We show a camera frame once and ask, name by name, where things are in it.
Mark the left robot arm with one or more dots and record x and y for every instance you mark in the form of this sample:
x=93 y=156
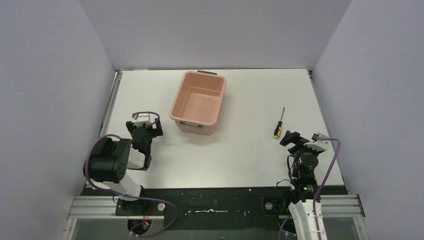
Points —
x=111 y=156

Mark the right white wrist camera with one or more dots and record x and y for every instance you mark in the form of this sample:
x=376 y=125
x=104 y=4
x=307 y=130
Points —
x=318 y=143

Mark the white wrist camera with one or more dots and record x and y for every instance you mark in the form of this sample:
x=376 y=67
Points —
x=318 y=143
x=140 y=119

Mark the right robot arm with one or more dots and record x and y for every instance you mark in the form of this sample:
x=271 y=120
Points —
x=302 y=203

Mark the pink plastic bin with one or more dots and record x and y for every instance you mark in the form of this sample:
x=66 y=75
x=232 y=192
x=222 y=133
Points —
x=197 y=102

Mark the aluminium rail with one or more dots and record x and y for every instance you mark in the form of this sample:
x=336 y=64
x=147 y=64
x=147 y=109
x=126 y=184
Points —
x=111 y=102
x=104 y=207

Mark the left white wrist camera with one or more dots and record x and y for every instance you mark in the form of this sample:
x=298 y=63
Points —
x=140 y=119

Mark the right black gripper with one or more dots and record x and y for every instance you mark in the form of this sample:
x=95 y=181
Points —
x=295 y=138

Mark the aluminium front rail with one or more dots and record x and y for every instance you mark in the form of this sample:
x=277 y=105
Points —
x=104 y=207

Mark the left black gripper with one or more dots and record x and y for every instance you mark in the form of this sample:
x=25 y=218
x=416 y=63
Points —
x=144 y=129

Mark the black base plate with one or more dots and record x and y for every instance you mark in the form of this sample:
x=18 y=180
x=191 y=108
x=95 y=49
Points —
x=159 y=204

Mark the left side aluminium rail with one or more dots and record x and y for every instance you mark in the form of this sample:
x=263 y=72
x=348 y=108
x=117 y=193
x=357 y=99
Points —
x=111 y=102

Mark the yellow black screwdriver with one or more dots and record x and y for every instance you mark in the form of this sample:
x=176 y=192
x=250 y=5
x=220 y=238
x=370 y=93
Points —
x=278 y=128

